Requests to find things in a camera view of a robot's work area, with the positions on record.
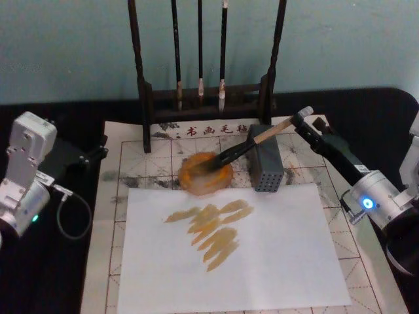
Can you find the cream felt mat with grid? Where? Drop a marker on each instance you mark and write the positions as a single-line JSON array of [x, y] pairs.
[[360, 261]]

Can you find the black hanging brush, white tip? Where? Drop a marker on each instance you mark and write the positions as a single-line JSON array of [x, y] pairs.
[[223, 49]]

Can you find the grey perforated metal box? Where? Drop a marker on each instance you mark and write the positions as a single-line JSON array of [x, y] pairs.
[[266, 160]]

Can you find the bamboo brush with dark bristles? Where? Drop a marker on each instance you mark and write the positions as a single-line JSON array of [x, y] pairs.
[[262, 137]]

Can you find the dark wooden brush rack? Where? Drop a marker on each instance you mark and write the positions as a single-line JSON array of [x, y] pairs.
[[149, 98]]

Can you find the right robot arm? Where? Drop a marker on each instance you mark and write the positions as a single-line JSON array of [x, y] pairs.
[[376, 196]]

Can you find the black hanging brush, thin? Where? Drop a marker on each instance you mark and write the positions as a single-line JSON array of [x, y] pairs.
[[200, 49]]

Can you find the white paper sheet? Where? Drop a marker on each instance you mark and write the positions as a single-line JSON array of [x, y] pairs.
[[278, 255]]

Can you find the clear dish with orange paint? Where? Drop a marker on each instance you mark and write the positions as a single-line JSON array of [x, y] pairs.
[[196, 176]]

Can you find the black hanging brush, long tip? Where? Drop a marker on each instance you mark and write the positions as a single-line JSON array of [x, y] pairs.
[[177, 49]]

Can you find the black table cloth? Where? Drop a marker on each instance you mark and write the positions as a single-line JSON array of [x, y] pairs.
[[49, 278]]

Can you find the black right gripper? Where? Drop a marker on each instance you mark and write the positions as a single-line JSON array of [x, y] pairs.
[[340, 158]]

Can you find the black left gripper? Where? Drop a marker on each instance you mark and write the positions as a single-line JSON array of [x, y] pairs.
[[63, 155]]

